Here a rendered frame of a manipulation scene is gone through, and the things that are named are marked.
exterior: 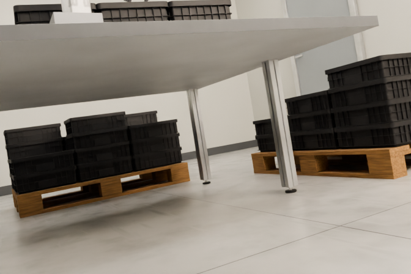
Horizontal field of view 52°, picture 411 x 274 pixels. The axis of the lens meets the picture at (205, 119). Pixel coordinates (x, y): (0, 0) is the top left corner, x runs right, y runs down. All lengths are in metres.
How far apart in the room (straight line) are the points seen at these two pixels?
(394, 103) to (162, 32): 1.35
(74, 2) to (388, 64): 1.50
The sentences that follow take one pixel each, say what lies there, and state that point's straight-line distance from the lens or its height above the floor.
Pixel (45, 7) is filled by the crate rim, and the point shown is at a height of 0.92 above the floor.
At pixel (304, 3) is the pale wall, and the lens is 5.13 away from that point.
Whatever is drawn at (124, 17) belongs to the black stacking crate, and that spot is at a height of 0.87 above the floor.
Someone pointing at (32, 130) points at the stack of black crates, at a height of 0.56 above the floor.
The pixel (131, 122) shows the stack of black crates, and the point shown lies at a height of 0.53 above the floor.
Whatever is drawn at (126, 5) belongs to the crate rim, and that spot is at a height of 0.92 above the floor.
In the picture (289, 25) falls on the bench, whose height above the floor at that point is 0.67.
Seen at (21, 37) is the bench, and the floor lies 0.67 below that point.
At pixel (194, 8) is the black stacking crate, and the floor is 0.90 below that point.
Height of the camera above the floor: 0.38
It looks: 1 degrees up
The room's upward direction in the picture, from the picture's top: 9 degrees counter-clockwise
